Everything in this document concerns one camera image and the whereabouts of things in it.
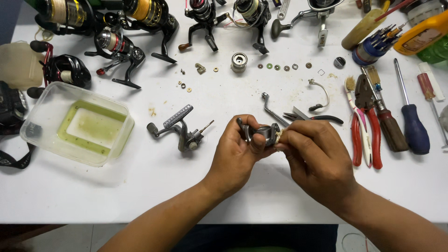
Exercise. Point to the blue holder with screwdriver bits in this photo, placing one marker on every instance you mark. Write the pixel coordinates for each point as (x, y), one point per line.
(371, 49)

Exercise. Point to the small brass bracket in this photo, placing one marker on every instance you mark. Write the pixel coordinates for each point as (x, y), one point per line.
(200, 68)

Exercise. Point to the clear container with green liquid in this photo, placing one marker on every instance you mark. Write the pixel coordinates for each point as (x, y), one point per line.
(80, 126)

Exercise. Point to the silver reel with dark knob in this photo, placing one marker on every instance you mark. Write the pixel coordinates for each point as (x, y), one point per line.
(320, 14)

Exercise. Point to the black reel with yellow line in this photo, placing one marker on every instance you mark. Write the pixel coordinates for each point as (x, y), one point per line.
(154, 15)

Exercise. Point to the white pink toothbrush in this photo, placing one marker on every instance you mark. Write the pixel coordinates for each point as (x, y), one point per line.
(362, 129)

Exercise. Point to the yellowish oil bottle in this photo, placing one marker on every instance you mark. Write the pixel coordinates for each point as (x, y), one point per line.
(362, 29)

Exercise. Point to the round gray container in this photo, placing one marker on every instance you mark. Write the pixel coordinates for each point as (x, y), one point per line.
(421, 10)

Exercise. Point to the translucent plastic jug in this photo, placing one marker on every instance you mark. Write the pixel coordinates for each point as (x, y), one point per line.
(19, 64)

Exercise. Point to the black red baitcasting reel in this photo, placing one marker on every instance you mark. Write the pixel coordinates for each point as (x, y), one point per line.
(66, 70)

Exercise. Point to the red straw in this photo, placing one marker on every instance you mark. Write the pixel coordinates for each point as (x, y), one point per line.
(395, 10)

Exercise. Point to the black gold spinning reel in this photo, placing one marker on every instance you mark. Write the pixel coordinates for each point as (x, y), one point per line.
(66, 14)

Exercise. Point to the person's left hand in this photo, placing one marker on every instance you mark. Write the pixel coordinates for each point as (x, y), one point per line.
(232, 157)

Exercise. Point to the person's dark trousers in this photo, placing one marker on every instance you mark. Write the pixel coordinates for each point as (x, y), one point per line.
(259, 239)

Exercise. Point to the gray fishing reel rotor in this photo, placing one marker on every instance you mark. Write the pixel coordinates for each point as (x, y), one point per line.
(271, 133)

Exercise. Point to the gray round object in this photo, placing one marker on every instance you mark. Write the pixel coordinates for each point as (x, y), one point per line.
(444, 118)

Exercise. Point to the white tube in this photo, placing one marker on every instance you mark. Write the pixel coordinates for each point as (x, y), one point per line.
(434, 84)

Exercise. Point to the silver wrench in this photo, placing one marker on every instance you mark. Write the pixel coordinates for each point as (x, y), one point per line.
(282, 8)

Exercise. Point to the row of small washers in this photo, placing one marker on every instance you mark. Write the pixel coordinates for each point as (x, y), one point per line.
(286, 68)

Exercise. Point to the black silver reel red accents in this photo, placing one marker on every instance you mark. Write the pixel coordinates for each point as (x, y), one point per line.
(120, 47)

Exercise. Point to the black round cap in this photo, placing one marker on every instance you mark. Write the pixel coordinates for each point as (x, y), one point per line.
(339, 62)

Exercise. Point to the person's right hand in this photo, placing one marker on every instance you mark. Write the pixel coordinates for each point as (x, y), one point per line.
(322, 164)

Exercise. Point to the green plastic bag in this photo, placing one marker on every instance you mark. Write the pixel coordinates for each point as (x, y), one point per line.
(435, 54)

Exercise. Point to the small beige cloth wad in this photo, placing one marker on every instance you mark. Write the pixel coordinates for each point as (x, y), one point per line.
(278, 134)

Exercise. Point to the gray reel body with foot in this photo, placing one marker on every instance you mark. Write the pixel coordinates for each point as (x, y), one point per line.
(183, 134)

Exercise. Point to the silver reel spool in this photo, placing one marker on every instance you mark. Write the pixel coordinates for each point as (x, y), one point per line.
(239, 63)

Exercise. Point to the black reel with wooden knob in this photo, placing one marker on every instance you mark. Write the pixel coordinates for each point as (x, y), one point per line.
(203, 15)

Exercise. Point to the rubber band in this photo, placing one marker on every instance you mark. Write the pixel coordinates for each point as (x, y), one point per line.
(43, 35)

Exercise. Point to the orange bottle with label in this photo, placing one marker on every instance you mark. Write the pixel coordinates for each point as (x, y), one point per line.
(420, 35)

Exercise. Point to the black reel with white line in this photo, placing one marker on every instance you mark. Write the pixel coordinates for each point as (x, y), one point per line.
(253, 14)

